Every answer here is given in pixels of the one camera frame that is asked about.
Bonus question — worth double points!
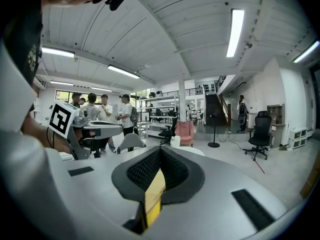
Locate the grey shelf cabinet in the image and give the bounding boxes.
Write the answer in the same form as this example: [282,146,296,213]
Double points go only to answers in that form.
[266,103,286,149]

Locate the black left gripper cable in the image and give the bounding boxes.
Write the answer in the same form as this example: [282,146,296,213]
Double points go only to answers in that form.
[45,126,55,149]

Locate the black staircase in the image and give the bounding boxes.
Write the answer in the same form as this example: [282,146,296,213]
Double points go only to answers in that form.
[204,75,230,127]

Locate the person's left forearm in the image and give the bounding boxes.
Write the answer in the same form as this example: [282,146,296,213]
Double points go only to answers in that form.
[21,116,73,155]

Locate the round white table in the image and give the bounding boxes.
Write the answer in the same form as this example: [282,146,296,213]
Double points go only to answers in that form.
[174,145,206,157]

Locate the white low cabinet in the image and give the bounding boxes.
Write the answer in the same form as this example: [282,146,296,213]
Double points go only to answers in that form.
[288,127,308,150]

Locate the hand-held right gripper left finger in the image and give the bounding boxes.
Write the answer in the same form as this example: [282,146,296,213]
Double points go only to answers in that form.
[46,146,161,240]

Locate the white pillar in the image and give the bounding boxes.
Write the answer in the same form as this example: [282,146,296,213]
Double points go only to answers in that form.
[178,76,187,122]

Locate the pink armchair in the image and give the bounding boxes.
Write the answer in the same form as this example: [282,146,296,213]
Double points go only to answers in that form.
[174,120,195,147]

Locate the black office chair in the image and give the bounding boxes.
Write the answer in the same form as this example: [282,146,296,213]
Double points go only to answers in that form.
[158,116,179,146]
[244,110,273,161]

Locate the brown cardboard box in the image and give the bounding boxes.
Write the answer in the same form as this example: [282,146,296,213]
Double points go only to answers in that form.
[299,153,320,200]

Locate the black floor stand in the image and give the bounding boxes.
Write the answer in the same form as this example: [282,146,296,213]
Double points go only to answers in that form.
[207,108,221,149]

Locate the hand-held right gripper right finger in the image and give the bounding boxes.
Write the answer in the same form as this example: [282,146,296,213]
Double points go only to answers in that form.
[147,146,288,240]

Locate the person's black t-shirt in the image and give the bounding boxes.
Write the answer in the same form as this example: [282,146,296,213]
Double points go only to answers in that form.
[2,0,45,86]

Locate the window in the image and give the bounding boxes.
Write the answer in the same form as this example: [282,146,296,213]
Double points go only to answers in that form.
[56,90,73,104]

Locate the white shelf rack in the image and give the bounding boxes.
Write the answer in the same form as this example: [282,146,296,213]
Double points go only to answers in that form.
[138,93,180,139]

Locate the person's left hand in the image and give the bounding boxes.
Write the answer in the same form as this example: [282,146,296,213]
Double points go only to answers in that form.
[78,130,110,149]

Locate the yellow box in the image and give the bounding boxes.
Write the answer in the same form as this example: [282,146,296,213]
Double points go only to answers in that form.
[144,170,166,229]

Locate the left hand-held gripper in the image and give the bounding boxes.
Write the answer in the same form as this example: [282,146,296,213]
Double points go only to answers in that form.
[47,100,124,160]

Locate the white plastic jug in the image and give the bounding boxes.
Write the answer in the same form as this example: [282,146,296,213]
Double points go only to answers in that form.
[170,135,181,149]

